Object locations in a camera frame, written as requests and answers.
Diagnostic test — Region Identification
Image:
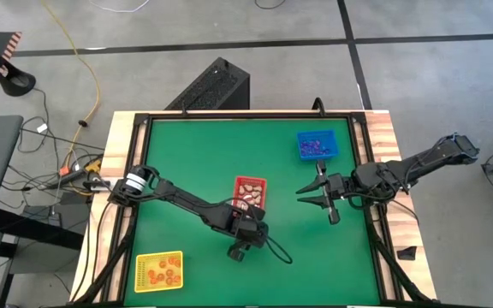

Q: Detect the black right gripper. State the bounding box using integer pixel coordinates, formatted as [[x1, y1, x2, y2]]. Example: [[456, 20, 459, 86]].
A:
[[294, 158, 347, 226]]

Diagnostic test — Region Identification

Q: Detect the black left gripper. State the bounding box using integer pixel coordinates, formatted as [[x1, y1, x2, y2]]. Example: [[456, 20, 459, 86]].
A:
[[227, 205, 270, 264]]

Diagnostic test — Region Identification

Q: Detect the red plastic basket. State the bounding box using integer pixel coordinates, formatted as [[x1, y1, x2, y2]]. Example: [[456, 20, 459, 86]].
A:
[[232, 175, 268, 217]]

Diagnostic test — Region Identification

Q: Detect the blue plastic basket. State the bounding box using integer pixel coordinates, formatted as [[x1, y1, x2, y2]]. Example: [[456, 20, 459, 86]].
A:
[[296, 129, 341, 162]]

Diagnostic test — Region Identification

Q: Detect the green table mat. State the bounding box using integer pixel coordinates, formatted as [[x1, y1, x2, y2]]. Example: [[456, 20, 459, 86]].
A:
[[122, 117, 381, 305]]

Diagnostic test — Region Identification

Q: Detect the yellow plastic basket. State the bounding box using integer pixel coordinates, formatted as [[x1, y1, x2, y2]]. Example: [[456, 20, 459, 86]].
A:
[[134, 250, 185, 294]]

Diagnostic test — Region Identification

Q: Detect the black perforated computer case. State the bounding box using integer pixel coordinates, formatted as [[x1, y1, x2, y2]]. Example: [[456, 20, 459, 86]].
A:
[[164, 56, 252, 111]]

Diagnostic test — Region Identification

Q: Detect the black power strip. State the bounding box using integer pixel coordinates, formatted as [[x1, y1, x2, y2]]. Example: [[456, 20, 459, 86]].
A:
[[43, 167, 87, 190]]

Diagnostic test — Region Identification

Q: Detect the grey floor box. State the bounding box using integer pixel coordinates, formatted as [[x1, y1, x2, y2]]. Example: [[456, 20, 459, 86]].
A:
[[21, 204, 64, 228]]

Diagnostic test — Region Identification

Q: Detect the black desk leg beam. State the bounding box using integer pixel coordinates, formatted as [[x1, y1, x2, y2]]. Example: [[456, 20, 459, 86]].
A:
[[0, 207, 86, 258]]

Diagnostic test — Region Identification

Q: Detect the black curved stand foot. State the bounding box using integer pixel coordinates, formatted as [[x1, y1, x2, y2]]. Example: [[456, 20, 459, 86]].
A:
[[0, 29, 38, 98]]

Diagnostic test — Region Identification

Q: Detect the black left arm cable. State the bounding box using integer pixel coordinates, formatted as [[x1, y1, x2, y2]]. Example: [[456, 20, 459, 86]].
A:
[[262, 222, 294, 265]]

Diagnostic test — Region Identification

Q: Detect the black loop handle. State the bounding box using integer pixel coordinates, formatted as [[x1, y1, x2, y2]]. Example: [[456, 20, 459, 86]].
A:
[[312, 97, 330, 117]]

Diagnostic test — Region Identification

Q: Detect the black wedge bracket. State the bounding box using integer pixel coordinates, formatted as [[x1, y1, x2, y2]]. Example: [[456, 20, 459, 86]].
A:
[[395, 246, 419, 264]]

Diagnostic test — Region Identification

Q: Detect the thick yellow cable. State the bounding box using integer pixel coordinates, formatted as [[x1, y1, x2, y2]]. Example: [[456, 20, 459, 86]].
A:
[[40, 0, 101, 129]]

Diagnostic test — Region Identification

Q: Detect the white cable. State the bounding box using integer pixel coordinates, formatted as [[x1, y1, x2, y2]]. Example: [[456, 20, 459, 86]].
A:
[[87, 0, 151, 14]]

